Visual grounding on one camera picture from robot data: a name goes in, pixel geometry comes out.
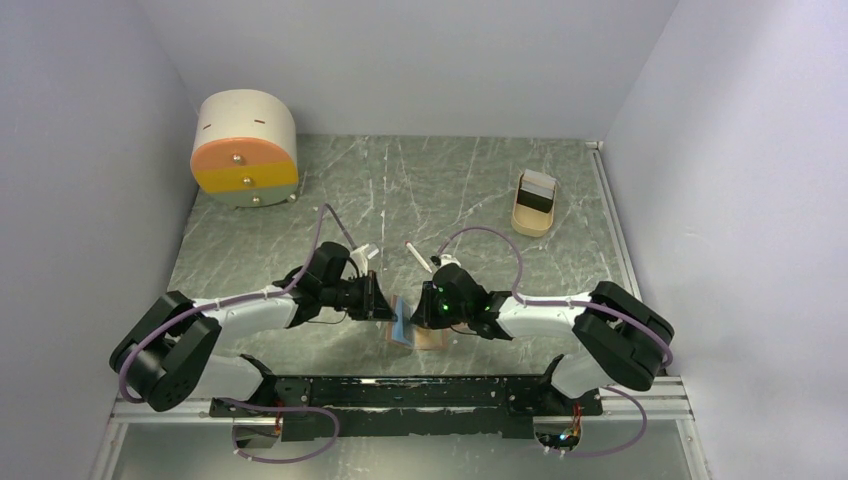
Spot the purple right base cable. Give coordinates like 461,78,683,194
543,384,649,460

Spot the aluminium frame rail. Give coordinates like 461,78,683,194
585,141,694,421

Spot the white pen with red cap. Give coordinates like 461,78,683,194
404,241,432,273

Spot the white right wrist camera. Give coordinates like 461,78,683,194
430,253,461,269

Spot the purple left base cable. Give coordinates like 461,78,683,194
218,397,342,465

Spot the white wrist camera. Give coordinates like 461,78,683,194
350,243,380,274
430,253,461,269

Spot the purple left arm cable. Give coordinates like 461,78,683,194
117,203,356,404

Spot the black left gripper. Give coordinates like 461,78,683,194
322,270,397,322

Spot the beige oval tray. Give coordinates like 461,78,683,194
511,183,555,238

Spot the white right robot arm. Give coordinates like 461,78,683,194
410,264,675,414

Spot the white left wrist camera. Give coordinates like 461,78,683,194
350,243,380,274

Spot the round beige drawer box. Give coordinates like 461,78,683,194
190,89,300,208

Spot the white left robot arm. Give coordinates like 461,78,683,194
109,242,395,416

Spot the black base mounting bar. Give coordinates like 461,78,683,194
209,374,603,442

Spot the pink leather card holder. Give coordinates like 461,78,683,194
385,295,448,351

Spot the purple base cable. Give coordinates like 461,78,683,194
543,384,649,460
218,397,342,465

